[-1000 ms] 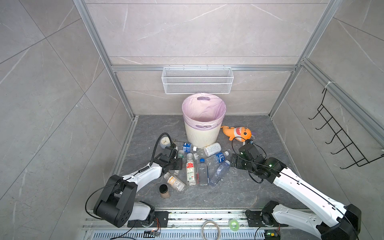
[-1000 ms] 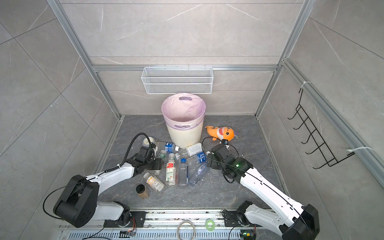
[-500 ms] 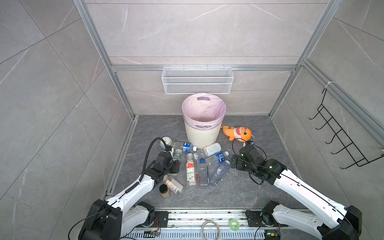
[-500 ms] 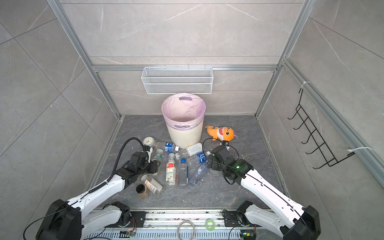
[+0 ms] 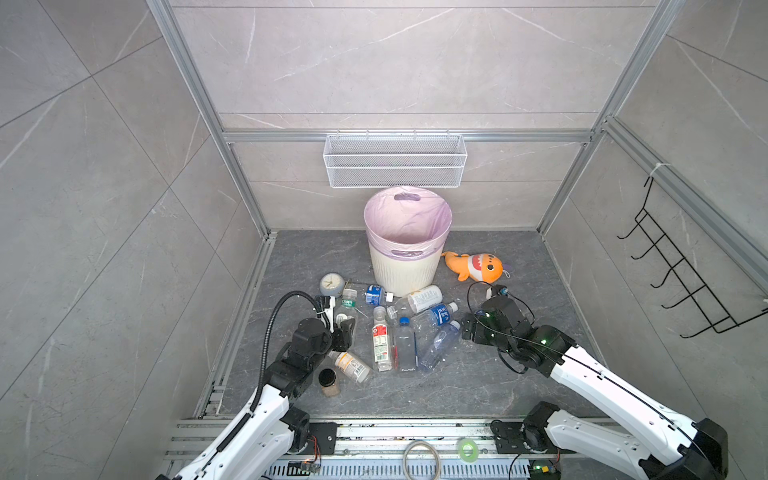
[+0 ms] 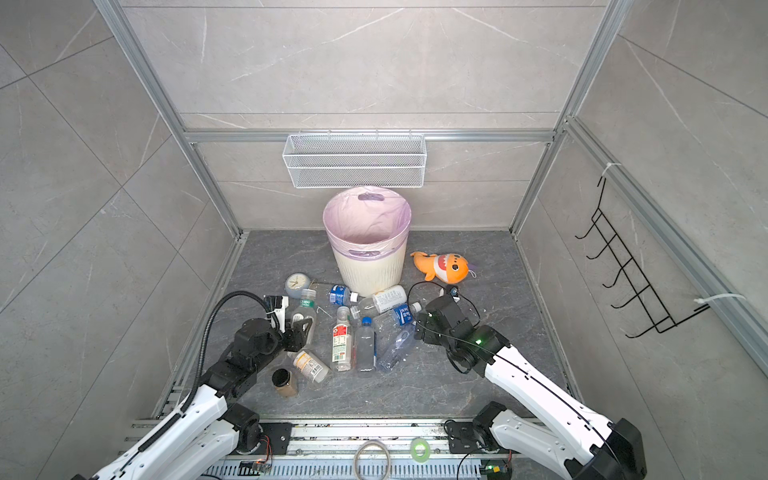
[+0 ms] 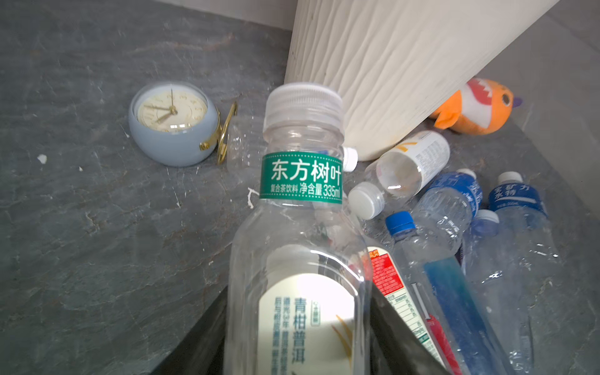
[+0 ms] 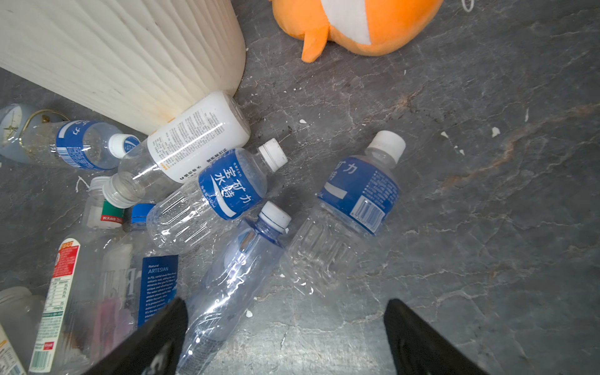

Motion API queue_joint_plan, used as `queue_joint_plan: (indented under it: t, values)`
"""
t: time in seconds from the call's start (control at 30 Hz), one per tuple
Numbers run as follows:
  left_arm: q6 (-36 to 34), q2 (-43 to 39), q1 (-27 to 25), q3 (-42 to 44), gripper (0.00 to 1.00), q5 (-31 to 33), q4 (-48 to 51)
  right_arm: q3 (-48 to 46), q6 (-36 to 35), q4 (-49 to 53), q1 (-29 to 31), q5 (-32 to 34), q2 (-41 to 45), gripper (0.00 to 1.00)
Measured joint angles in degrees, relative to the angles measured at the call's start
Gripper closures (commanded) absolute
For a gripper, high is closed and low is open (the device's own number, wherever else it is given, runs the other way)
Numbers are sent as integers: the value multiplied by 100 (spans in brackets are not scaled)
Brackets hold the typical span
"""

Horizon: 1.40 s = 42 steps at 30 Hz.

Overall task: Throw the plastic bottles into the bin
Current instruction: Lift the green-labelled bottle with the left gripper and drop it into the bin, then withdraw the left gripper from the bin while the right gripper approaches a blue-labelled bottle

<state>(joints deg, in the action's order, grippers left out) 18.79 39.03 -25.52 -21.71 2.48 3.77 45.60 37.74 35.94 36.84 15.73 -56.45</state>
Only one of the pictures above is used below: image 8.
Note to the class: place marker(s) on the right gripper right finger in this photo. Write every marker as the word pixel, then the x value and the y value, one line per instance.
pixel 417 348

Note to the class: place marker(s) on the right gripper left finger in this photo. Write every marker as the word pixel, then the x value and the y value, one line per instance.
pixel 155 348

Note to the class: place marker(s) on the red label clear bottle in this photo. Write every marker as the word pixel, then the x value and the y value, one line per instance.
pixel 64 339

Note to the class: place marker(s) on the tall clear bluish bottle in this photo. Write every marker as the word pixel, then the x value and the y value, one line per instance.
pixel 229 286

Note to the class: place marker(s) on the small blue label bottle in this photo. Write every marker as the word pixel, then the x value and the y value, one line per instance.
pixel 350 209

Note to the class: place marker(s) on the white ribbed trash bin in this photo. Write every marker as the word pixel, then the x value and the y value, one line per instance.
pixel 140 63

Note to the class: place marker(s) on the blue cap artesian bottle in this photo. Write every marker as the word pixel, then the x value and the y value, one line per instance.
pixel 137 280

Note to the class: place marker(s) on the clear bottle blue label middle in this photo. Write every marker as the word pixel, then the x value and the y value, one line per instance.
pixel 209 203

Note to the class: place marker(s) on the clear bottle blue label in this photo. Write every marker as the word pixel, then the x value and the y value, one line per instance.
pixel 81 144
pixel 209 203

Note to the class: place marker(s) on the white label wide bottle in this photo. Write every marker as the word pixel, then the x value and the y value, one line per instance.
pixel 178 151

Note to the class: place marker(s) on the clear bottle blue label left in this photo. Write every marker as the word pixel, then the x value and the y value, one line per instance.
pixel 81 144

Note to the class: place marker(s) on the orange shark plush toy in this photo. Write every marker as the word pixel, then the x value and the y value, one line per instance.
pixel 364 27

